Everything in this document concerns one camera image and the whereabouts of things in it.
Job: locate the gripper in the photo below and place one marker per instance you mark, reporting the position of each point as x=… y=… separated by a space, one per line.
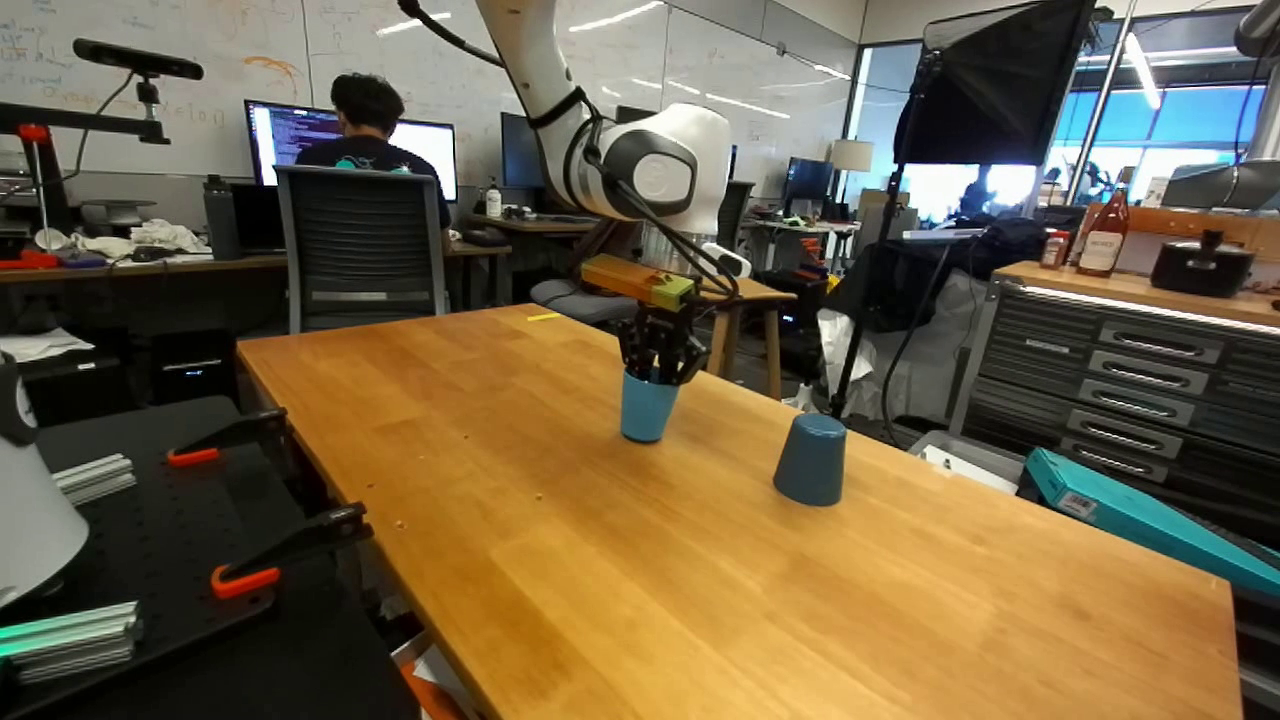
x=657 y=322

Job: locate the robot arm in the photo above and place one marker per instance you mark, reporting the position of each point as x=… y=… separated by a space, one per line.
x=660 y=150

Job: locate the light blue cup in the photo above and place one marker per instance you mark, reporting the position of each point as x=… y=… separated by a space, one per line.
x=648 y=412

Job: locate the dark blue cup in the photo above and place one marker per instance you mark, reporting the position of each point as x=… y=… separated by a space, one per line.
x=810 y=462

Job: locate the wooden stool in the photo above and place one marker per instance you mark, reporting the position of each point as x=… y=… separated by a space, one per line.
x=750 y=300

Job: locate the small white bottle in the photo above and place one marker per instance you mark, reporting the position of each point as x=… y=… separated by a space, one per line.
x=493 y=200

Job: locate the small dark monitor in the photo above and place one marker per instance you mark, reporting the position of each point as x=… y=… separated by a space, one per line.
x=808 y=178

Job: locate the white table lamp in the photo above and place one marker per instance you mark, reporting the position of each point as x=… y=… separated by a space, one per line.
x=851 y=155

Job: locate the wide lit monitor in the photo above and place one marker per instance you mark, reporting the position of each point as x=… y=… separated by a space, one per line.
x=430 y=150

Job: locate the grey office chair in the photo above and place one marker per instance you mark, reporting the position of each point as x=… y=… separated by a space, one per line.
x=360 y=250

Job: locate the white plastic bin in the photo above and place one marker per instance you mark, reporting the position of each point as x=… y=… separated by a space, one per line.
x=965 y=462

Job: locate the person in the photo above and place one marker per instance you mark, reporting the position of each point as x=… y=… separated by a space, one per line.
x=368 y=150

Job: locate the small red-capped bottle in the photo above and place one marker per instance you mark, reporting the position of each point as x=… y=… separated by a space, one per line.
x=1054 y=250

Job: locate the softbox light on stand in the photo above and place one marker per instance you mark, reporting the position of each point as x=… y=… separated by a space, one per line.
x=1000 y=90

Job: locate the glass bottle with label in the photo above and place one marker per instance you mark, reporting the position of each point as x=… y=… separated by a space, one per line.
x=1103 y=240

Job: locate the black drink bottle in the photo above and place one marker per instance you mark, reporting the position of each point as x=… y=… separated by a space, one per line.
x=220 y=220

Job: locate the black computer tower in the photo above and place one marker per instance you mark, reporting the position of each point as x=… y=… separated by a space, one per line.
x=193 y=368

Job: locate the grey drawer cabinet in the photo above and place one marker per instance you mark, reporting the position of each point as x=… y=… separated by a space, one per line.
x=1130 y=390

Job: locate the teal flat box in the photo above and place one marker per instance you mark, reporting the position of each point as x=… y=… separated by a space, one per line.
x=1130 y=515

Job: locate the white cloth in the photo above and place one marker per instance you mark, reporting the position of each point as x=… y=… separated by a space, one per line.
x=165 y=238

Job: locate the whiteboard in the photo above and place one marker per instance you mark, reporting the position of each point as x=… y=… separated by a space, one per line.
x=250 y=50

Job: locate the wooden desk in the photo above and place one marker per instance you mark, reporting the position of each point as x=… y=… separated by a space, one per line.
x=150 y=266

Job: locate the black pot with lid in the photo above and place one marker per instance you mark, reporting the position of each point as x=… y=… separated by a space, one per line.
x=1200 y=268

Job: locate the short aluminium profile stack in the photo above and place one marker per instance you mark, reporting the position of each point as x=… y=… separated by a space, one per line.
x=95 y=478

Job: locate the red bar clamp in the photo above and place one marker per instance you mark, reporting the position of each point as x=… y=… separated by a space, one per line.
x=35 y=200

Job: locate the long aluminium profile stack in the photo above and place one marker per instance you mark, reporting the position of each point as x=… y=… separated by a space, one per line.
x=70 y=640

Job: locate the camera on mount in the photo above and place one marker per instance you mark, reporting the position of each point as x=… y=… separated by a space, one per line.
x=135 y=60

